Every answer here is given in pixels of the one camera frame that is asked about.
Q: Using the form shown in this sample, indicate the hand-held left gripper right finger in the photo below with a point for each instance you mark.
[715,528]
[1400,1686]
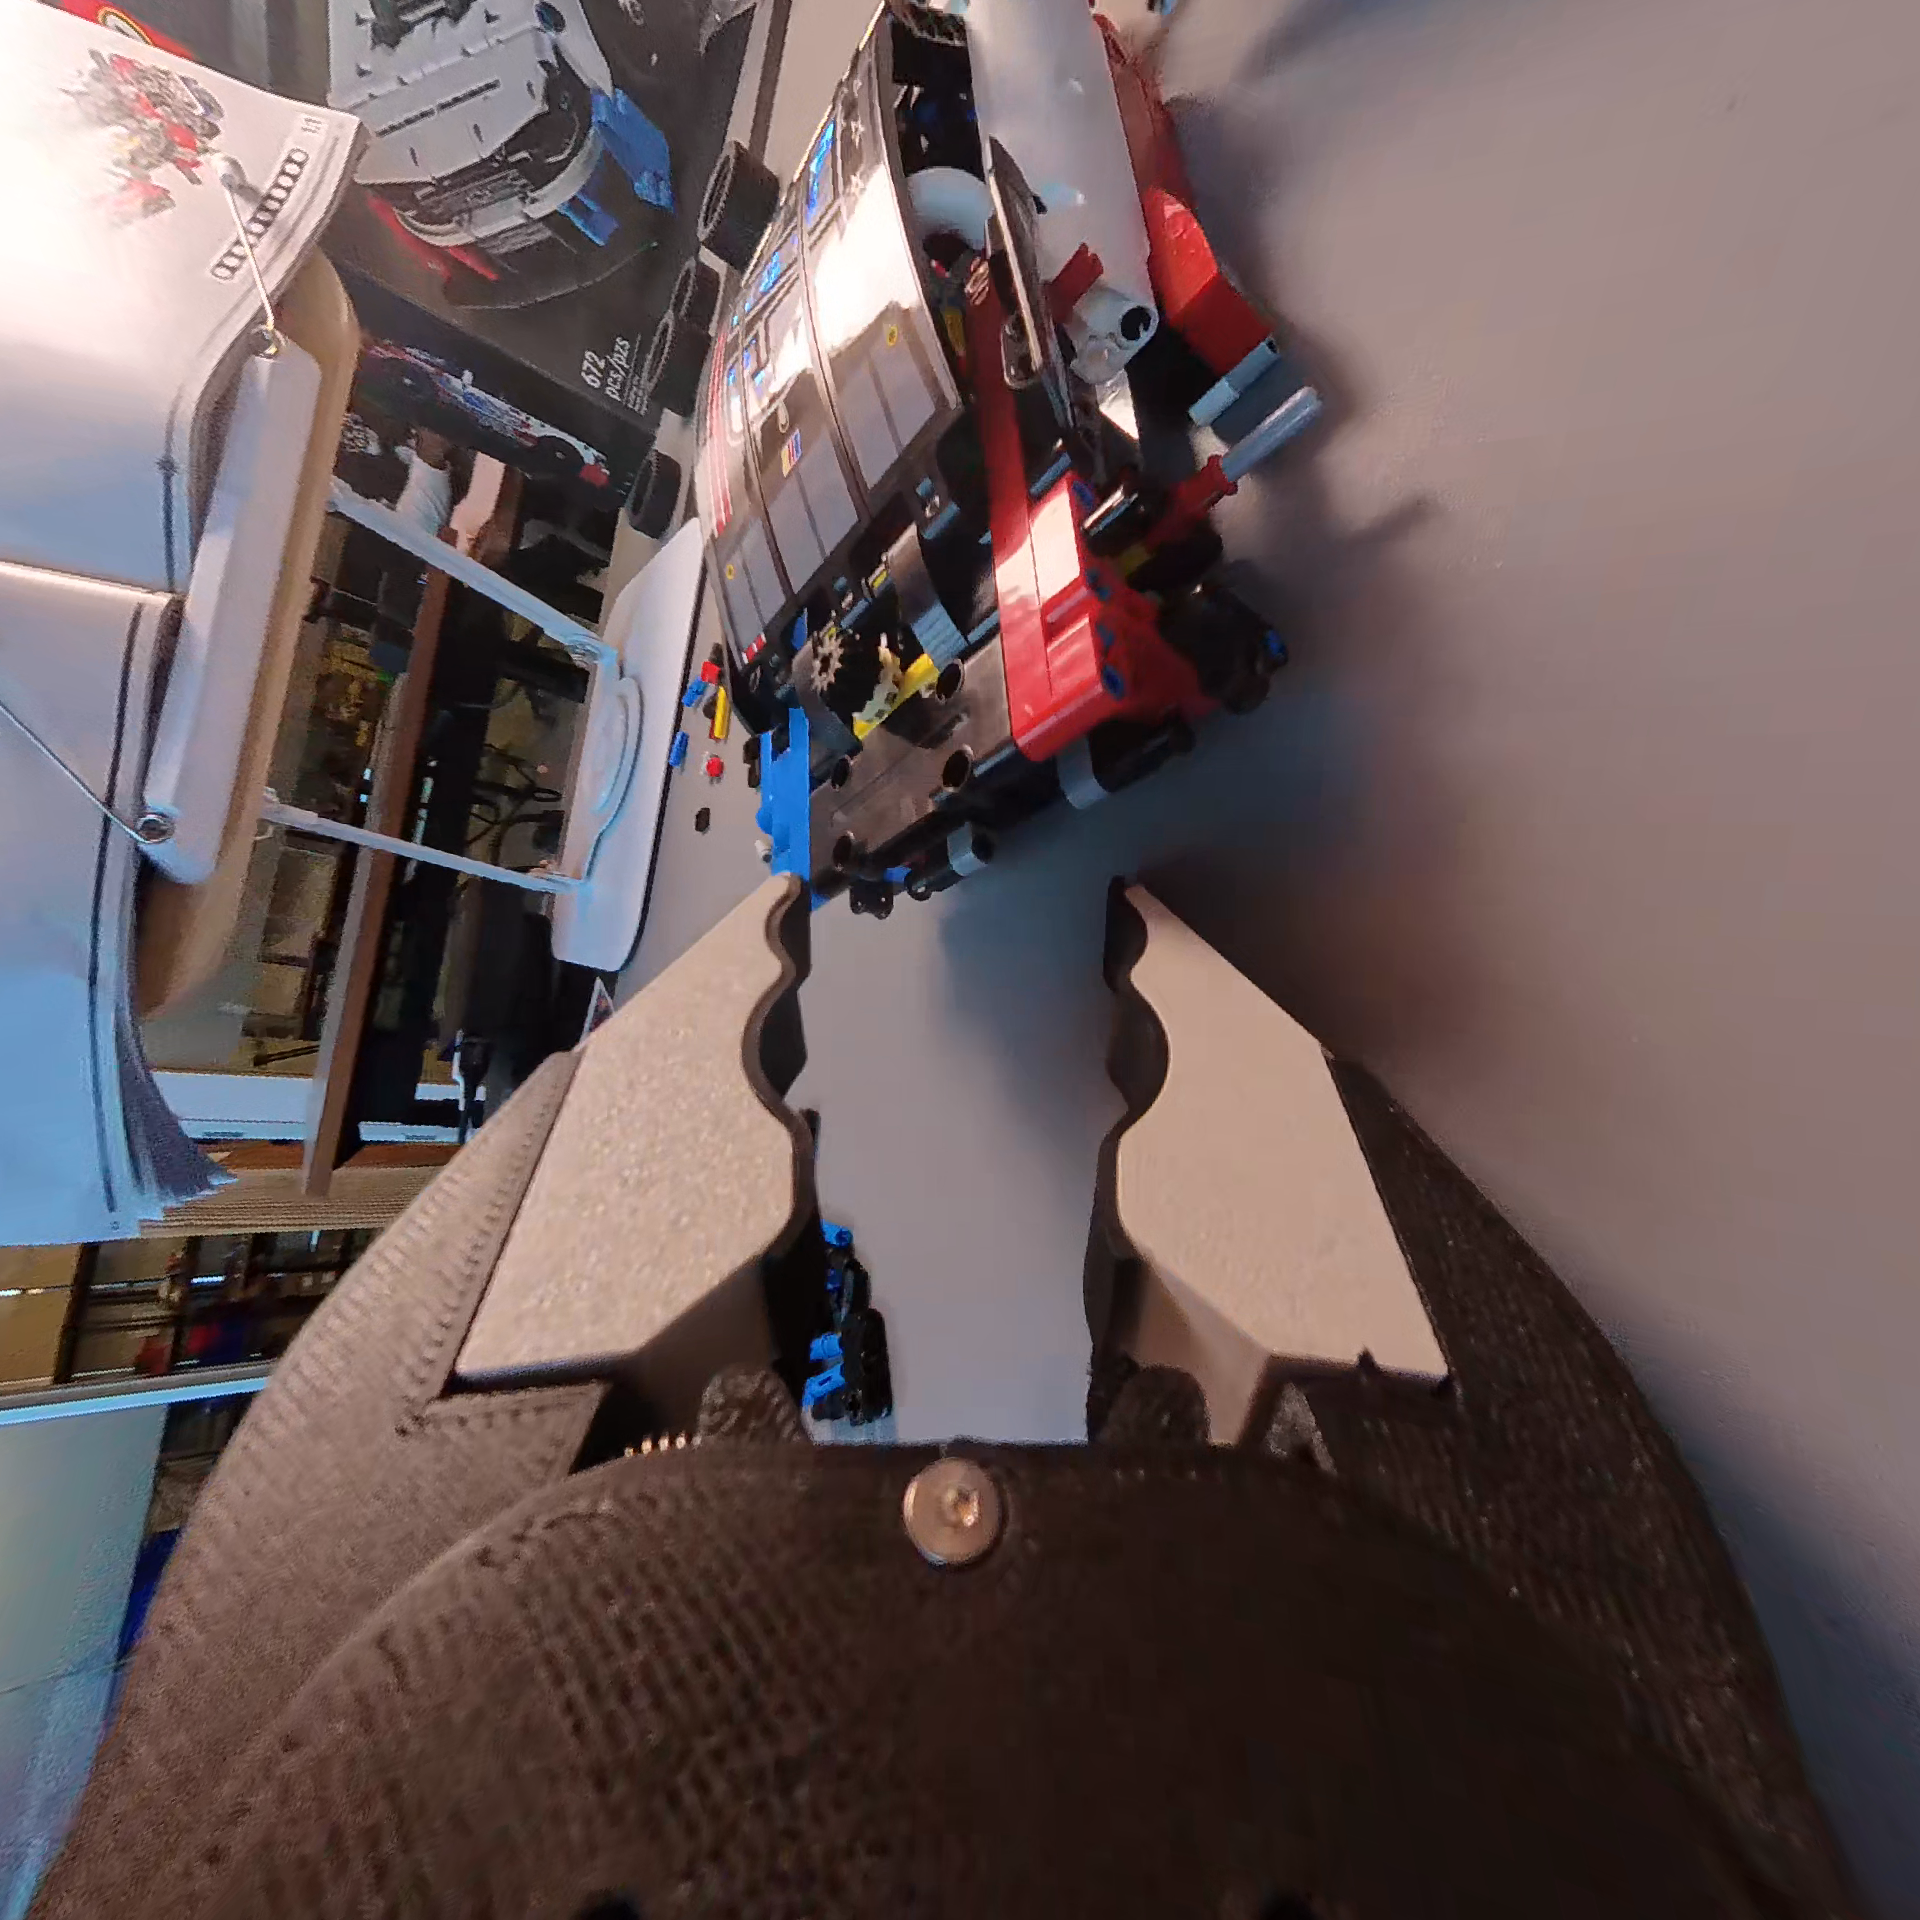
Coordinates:
[1260,1200]

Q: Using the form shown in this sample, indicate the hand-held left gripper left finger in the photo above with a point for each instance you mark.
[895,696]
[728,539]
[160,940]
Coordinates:
[646,1200]

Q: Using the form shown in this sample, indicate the lego car model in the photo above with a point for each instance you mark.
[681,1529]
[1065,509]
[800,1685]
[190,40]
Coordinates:
[1050,644]

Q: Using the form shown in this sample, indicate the black blue lego connector strip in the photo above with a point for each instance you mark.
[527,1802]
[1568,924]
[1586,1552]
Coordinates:
[848,1349]

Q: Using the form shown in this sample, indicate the pile of loose lego pieces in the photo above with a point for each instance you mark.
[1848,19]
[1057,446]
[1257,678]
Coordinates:
[714,763]

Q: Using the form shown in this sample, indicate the black lego set box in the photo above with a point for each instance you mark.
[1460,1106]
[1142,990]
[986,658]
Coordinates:
[494,148]

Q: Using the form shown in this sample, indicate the white book stand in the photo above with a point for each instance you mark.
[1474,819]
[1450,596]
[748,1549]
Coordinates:
[616,749]

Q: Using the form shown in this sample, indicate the black rubber tyre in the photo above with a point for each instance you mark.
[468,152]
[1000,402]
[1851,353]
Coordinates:
[657,486]
[744,201]
[690,323]

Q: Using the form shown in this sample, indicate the white instruction booklet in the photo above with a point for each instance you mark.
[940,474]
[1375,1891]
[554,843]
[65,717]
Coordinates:
[89,450]

